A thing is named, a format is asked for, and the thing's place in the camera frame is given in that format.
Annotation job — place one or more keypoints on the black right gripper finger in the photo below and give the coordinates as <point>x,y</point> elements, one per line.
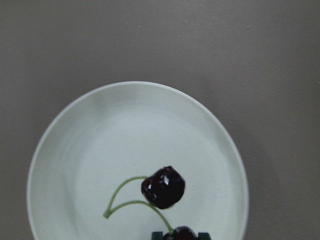
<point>203,236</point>

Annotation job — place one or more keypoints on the dark red cherry pair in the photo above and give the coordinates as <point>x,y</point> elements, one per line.
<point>161,190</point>

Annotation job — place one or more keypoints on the small white round plate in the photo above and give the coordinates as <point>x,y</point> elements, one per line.
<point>131,129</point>

